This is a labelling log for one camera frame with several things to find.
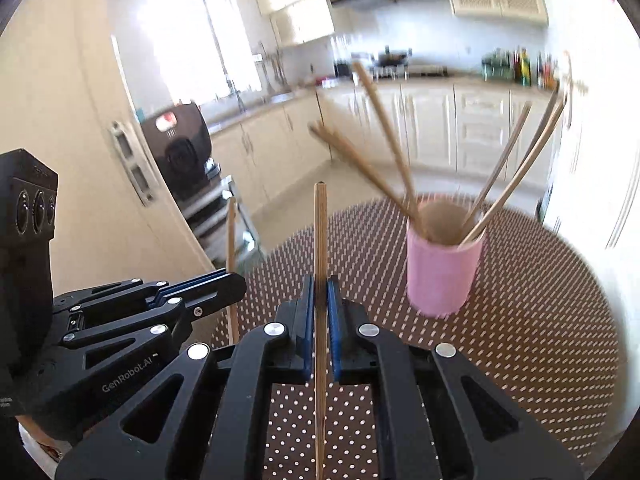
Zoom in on cream base cabinets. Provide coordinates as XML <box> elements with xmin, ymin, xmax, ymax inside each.
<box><xmin>200</xmin><ymin>82</ymin><xmax>562</xmax><ymax>222</ymax></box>

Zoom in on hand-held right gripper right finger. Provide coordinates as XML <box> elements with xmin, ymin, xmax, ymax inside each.
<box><xmin>327</xmin><ymin>276</ymin><xmax>585</xmax><ymax>480</ymax></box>

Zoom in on brown polka-dot tablecloth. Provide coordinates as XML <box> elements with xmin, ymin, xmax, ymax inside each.
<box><xmin>210</xmin><ymin>194</ymin><xmax>629</xmax><ymax>480</ymax></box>

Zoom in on bundle of wooden chopsticks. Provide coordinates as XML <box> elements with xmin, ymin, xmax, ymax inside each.
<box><xmin>309</xmin><ymin>60</ymin><xmax>569</xmax><ymax>244</ymax></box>

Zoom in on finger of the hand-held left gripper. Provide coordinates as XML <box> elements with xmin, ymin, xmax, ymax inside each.
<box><xmin>52</xmin><ymin>268</ymin><xmax>230</xmax><ymax>315</ymax></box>
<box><xmin>59</xmin><ymin>272</ymin><xmax>247</xmax><ymax>369</ymax></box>

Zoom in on hanging utensil rail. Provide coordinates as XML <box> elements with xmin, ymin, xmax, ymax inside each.
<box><xmin>252</xmin><ymin>42</ymin><xmax>289</xmax><ymax>91</ymax></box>

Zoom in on sink faucet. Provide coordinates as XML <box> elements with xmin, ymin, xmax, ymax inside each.
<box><xmin>227</xmin><ymin>80</ymin><xmax>249</xmax><ymax>114</ymax></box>

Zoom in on white door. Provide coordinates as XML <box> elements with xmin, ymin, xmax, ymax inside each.
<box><xmin>540</xmin><ymin>0</ymin><xmax>640</xmax><ymax>281</ymax></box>

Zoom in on long wooden chopstick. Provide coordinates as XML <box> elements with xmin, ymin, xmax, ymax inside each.
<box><xmin>226</xmin><ymin>197</ymin><xmax>240</xmax><ymax>347</ymax></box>
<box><xmin>314</xmin><ymin>182</ymin><xmax>329</xmax><ymax>470</ymax></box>

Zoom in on metal wok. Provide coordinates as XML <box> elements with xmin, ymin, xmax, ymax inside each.
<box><xmin>377</xmin><ymin>47</ymin><xmax>414</xmax><ymax>66</ymax></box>

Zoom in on pink cup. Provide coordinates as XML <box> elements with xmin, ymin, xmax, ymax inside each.
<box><xmin>406</xmin><ymin>199</ymin><xmax>485</xmax><ymax>319</ymax></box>

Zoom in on white door handle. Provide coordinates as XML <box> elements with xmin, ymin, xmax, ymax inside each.
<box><xmin>559</xmin><ymin>50</ymin><xmax>589</xmax><ymax>127</ymax></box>

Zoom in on row of condiment bottles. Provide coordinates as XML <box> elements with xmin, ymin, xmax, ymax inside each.
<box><xmin>512</xmin><ymin>47</ymin><xmax>561</xmax><ymax>92</ymax></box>

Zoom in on wall switch panel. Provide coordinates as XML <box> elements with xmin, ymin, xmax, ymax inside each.
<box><xmin>107</xmin><ymin>120</ymin><xmax>156</xmax><ymax>207</ymax></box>

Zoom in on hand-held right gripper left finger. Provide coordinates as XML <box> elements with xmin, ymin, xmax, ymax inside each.
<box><xmin>54</xmin><ymin>275</ymin><xmax>316</xmax><ymax>480</ymax></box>

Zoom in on metal storage rack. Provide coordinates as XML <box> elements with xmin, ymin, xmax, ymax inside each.
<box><xmin>185</xmin><ymin>160</ymin><xmax>264</xmax><ymax>269</ymax></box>

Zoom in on black countertop appliance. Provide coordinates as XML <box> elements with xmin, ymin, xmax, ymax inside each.
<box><xmin>140</xmin><ymin>102</ymin><xmax>214</xmax><ymax>202</ymax></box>

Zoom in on gas stove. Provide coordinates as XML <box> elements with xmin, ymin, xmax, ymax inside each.
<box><xmin>370</xmin><ymin>64</ymin><xmax>454</xmax><ymax>81</ymax></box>

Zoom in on kitchen window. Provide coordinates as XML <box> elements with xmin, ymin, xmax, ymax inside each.
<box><xmin>135</xmin><ymin>0</ymin><xmax>267</xmax><ymax>107</ymax></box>

